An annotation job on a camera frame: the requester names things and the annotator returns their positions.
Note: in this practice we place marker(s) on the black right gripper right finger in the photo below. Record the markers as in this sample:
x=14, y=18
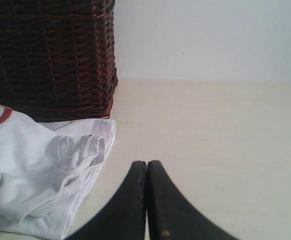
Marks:
x=170, y=215

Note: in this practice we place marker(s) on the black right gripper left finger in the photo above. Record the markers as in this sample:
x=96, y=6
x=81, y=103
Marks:
x=124, y=215

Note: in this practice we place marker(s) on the white t-shirt red lettering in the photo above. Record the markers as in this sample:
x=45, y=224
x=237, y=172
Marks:
x=47, y=169

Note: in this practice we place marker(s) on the dark brown wicker basket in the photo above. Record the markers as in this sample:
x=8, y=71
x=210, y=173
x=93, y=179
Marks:
x=57, y=58

